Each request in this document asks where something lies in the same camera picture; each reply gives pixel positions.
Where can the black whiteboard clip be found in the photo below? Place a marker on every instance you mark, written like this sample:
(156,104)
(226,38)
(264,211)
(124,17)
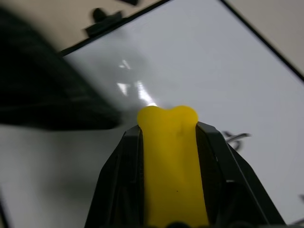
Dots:
(102,22)

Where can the black object on table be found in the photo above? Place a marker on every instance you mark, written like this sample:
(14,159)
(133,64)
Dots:
(129,2)

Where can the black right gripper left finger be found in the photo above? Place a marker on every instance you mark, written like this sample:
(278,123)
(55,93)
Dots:
(121,180)

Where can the yellow eraser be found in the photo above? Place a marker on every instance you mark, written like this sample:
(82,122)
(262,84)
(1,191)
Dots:
(173,154)

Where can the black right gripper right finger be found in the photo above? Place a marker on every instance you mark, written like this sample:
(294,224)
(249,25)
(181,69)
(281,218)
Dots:
(232,190)

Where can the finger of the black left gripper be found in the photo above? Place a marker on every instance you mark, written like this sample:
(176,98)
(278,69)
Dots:
(35,83)

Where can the white whiteboard with black frame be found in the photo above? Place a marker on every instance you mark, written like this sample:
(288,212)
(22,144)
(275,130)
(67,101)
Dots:
(202,71)

